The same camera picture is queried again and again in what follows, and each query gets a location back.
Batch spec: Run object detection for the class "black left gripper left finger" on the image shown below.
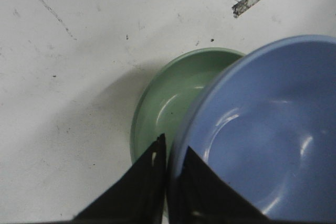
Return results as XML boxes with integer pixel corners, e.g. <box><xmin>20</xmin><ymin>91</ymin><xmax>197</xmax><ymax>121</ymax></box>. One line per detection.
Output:
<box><xmin>73</xmin><ymin>134</ymin><xmax>166</xmax><ymax>223</ymax></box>

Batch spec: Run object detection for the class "blue bowl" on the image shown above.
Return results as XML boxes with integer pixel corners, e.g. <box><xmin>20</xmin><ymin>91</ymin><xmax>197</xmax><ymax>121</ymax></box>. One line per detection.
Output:
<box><xmin>167</xmin><ymin>35</ymin><xmax>335</xmax><ymax>223</ymax></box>

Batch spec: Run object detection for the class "green bowl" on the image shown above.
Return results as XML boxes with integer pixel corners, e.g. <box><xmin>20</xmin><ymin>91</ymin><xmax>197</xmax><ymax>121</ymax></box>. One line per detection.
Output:
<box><xmin>130</xmin><ymin>47</ymin><xmax>244</xmax><ymax>162</ymax></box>

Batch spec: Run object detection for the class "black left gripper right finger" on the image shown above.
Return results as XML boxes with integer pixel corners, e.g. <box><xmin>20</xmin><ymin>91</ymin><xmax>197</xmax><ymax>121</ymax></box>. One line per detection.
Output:
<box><xmin>169</xmin><ymin>147</ymin><xmax>268</xmax><ymax>223</ymax></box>

